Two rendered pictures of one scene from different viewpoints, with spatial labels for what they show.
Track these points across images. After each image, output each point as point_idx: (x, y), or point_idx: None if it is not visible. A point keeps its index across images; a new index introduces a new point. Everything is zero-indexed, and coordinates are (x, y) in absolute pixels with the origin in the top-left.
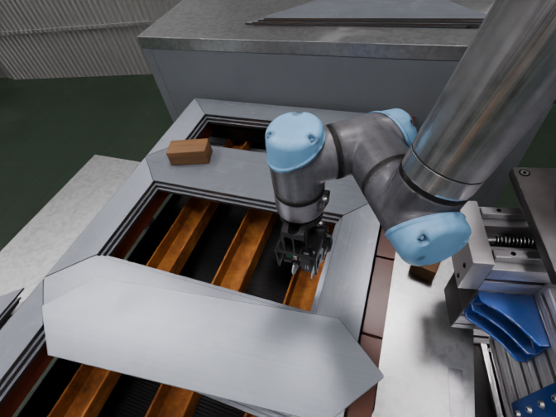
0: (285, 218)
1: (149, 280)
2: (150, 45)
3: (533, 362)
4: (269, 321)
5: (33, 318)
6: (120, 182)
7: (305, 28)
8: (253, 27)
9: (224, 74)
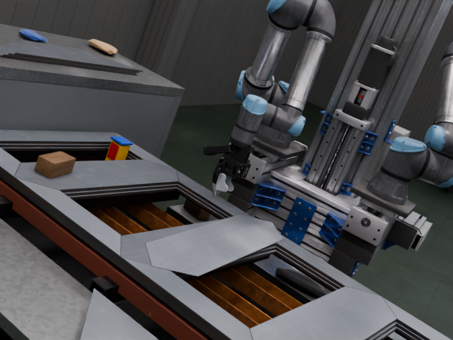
0: (248, 142)
1: (169, 233)
2: None
3: (280, 207)
4: (229, 224)
5: (160, 271)
6: None
7: (48, 65)
8: (7, 59)
9: None
